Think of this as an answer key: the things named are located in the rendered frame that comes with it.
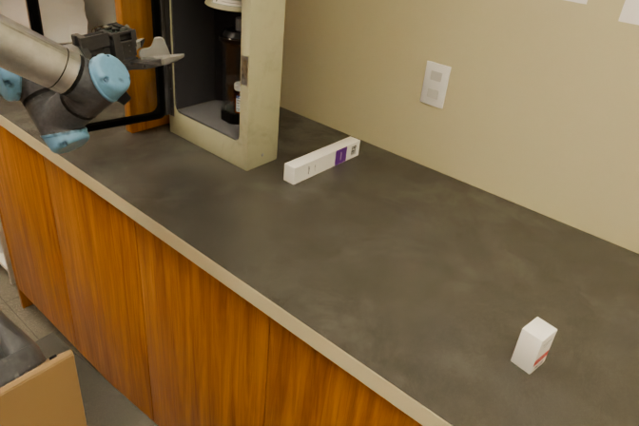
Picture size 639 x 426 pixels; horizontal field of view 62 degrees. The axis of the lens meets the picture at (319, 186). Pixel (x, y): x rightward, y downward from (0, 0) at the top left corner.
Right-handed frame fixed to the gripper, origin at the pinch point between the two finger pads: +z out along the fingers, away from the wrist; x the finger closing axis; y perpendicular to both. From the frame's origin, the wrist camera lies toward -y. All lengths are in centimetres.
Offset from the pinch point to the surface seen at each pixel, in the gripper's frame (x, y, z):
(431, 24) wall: -36, 2, 56
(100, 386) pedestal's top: -49, -26, -50
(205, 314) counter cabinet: -31, -48, -18
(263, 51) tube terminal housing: -14.2, -1.0, 17.2
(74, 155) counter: 19.9, -28.3, -17.0
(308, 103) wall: 3, -31, 53
